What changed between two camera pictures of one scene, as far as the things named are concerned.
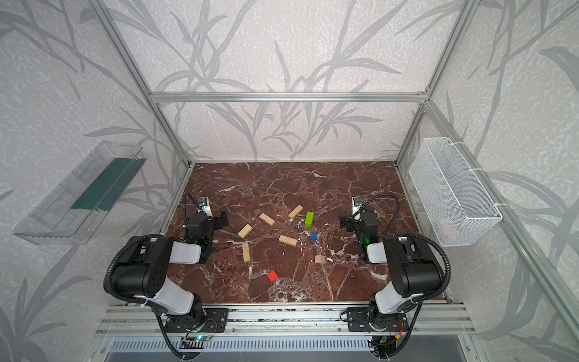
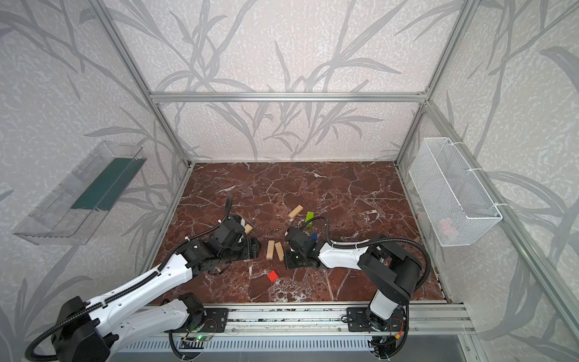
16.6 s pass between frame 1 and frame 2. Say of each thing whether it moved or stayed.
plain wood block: moved
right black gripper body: moved
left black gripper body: moved
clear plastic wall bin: stayed
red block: stayed
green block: stayed
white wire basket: stayed
